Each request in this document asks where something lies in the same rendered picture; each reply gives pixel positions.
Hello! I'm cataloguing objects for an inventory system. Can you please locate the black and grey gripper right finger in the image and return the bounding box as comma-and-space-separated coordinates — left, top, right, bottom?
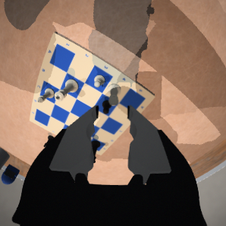
127, 105, 207, 226

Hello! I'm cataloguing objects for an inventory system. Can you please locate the blue and cream chessboard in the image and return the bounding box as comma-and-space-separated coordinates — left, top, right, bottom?
30, 33, 155, 155

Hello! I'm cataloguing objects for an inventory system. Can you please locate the white chess king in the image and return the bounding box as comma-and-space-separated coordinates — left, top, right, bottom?
55, 79, 78, 102

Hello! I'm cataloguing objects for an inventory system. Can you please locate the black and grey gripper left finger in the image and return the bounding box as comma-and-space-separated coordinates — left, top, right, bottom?
12, 105, 99, 224

